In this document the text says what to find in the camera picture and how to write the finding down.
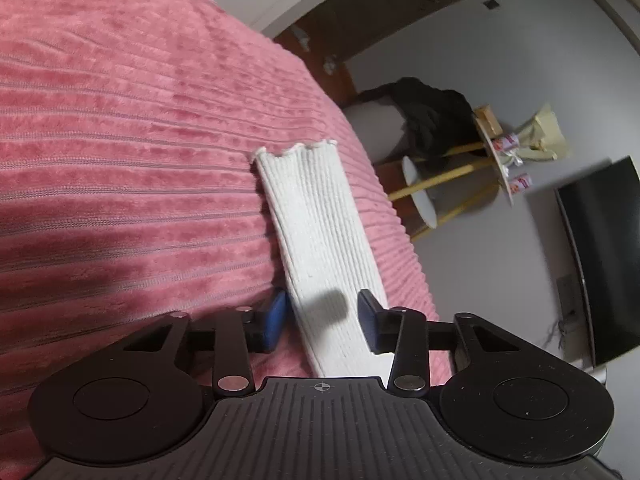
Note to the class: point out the dark brown wardrobe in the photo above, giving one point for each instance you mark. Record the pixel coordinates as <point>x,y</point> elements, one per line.
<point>400,20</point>

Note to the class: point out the white round pouf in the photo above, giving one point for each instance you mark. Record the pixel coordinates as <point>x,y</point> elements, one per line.
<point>372,130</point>

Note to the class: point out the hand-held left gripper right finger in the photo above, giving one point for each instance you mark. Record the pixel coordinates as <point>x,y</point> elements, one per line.
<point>369,322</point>

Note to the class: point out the pink printed can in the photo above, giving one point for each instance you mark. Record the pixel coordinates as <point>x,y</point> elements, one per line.
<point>506,143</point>
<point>521,184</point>

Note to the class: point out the yellow-legged white side table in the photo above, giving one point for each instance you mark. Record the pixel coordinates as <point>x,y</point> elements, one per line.
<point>421,187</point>

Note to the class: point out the black clothing heap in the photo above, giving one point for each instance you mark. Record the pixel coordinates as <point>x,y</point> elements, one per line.
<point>430,110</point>

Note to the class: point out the small wooden box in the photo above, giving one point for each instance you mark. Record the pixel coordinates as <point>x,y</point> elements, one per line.
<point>487,120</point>

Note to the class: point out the white knit sweater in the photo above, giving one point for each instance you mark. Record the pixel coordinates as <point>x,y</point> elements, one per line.
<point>315,220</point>

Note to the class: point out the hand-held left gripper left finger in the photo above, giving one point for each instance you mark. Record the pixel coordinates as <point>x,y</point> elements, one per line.
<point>274,320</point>

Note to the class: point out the cream paper bag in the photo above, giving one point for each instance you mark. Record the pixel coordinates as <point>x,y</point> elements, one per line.
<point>542,130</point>

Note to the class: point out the black flat television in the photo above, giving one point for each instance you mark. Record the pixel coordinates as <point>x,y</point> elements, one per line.
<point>605,260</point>

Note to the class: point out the pink ribbed blanket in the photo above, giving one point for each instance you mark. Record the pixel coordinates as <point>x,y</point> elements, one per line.
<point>125,160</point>

